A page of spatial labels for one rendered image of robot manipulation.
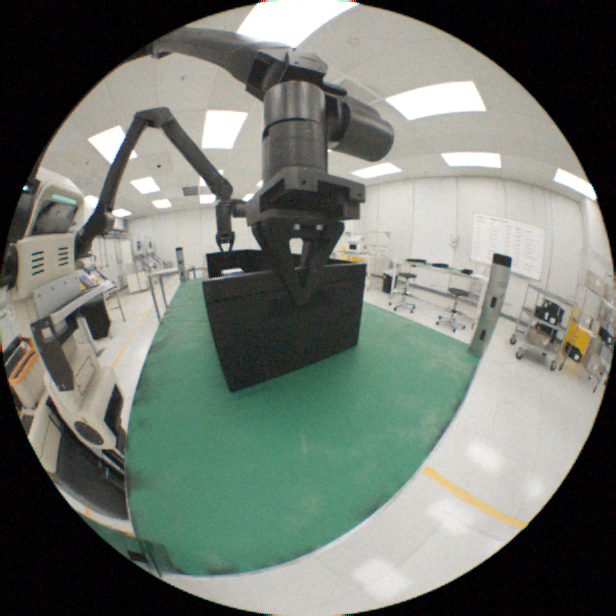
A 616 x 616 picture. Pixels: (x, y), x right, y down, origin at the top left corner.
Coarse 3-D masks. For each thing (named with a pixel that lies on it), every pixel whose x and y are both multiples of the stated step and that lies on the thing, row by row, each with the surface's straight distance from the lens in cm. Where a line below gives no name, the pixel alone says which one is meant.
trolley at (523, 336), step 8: (528, 288) 332; (536, 288) 295; (552, 296) 303; (536, 304) 293; (560, 304) 368; (568, 304) 324; (576, 304) 341; (528, 312) 333; (536, 320) 299; (528, 328) 298; (560, 328) 324; (512, 336) 343; (520, 336) 332; (528, 336) 354; (512, 344) 348; (528, 344) 306; (520, 352) 306; (544, 352) 326; (552, 352) 352; (552, 368) 349
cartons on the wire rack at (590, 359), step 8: (592, 272) 380; (592, 280) 380; (600, 280) 391; (592, 288) 380; (600, 288) 391; (608, 288) 411; (608, 296) 409; (576, 312) 395; (584, 312) 381; (576, 320) 384; (584, 320) 382; (592, 320) 396; (592, 328) 395; (592, 352) 425; (584, 360) 427; (592, 360) 415; (600, 360) 432; (592, 368) 423
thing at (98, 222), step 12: (156, 108) 78; (168, 108) 77; (144, 120) 77; (156, 120) 75; (132, 132) 77; (120, 144) 77; (132, 144) 75; (120, 156) 74; (120, 168) 73; (108, 180) 74; (120, 180) 75; (108, 192) 73; (96, 204) 71; (108, 204) 71; (96, 216) 71; (108, 216) 71; (96, 228) 71
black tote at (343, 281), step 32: (256, 256) 60; (224, 288) 14; (256, 288) 15; (320, 288) 18; (352, 288) 21; (224, 320) 15; (256, 320) 16; (288, 320) 17; (320, 320) 19; (352, 320) 22; (224, 352) 16; (256, 352) 17; (288, 352) 18; (320, 352) 21
